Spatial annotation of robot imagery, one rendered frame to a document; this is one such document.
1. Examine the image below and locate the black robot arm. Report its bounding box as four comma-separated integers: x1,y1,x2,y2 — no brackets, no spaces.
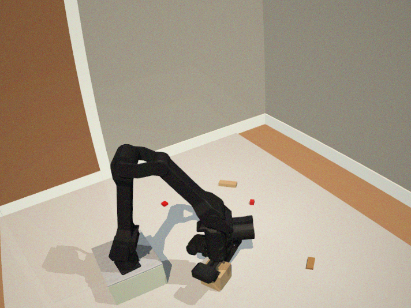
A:
109,144,255,275

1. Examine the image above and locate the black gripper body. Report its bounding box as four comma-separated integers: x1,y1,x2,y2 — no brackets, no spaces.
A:
192,232,242,284

